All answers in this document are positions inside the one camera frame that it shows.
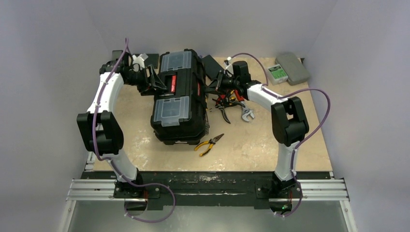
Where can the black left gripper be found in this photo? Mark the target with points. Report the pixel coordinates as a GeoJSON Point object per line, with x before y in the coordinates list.
{"type": "Point", "coordinates": [152, 83]}

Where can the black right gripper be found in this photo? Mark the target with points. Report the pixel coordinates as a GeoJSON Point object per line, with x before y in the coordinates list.
{"type": "Point", "coordinates": [219, 81]}

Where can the black plastic toolbox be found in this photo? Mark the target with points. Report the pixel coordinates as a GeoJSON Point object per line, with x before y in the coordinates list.
{"type": "Point", "coordinates": [179, 111]}

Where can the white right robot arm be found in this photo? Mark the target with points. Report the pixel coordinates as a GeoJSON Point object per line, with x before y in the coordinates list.
{"type": "Point", "coordinates": [289, 121]}

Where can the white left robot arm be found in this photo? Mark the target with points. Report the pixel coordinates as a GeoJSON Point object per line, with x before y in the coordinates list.
{"type": "Point", "coordinates": [99, 129]}

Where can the black flat case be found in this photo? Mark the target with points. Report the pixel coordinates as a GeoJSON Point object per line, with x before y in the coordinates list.
{"type": "Point", "coordinates": [212, 67]}

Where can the yellow black screwdriver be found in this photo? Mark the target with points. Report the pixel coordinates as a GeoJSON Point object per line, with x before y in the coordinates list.
{"type": "Point", "coordinates": [207, 117]}

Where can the white green small box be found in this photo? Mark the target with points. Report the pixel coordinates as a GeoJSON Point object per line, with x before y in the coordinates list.
{"type": "Point", "coordinates": [277, 74]}

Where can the grey sharpening stone block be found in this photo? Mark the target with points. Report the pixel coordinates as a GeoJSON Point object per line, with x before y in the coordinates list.
{"type": "Point", "coordinates": [294, 68]}

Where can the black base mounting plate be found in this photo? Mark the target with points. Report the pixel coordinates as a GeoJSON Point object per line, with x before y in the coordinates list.
{"type": "Point", "coordinates": [221, 189]}

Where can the red handled pliers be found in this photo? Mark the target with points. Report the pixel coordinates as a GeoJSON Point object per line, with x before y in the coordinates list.
{"type": "Point", "coordinates": [224, 99]}

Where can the black network switch box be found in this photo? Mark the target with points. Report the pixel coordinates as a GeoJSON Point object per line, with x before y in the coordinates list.
{"type": "Point", "coordinates": [144, 60]}

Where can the red handled adjustable wrench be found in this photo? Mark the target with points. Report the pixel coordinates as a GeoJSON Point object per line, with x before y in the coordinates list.
{"type": "Point", "coordinates": [246, 112]}

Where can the yellow handled needle-nose pliers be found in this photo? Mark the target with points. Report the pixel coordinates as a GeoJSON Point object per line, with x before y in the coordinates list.
{"type": "Point", "coordinates": [210, 143]}

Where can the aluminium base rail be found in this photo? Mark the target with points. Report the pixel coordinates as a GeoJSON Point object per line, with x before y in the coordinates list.
{"type": "Point", "coordinates": [103, 190]}

